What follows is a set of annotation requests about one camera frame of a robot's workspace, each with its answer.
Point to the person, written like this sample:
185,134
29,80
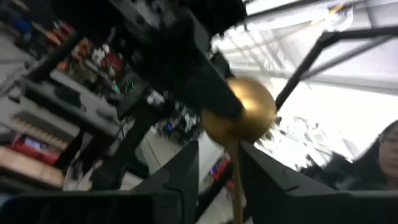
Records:
390,155

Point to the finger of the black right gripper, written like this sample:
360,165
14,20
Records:
192,68

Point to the gold spoon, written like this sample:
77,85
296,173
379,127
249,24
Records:
252,105

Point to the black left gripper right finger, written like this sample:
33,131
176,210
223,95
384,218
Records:
273,186

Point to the black overhead rig frame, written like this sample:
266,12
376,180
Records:
357,32

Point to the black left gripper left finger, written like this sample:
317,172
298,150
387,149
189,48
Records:
180,186

